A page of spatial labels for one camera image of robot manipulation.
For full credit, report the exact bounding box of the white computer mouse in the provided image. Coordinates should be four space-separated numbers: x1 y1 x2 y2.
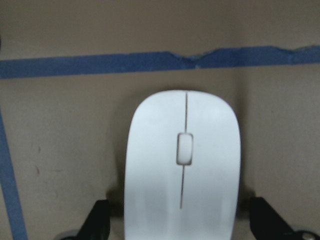
124 90 241 240

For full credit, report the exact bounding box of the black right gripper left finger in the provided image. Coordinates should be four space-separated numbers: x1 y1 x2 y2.
77 199 110 240

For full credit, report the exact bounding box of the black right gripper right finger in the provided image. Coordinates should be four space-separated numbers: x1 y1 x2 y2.
249 197 303 240

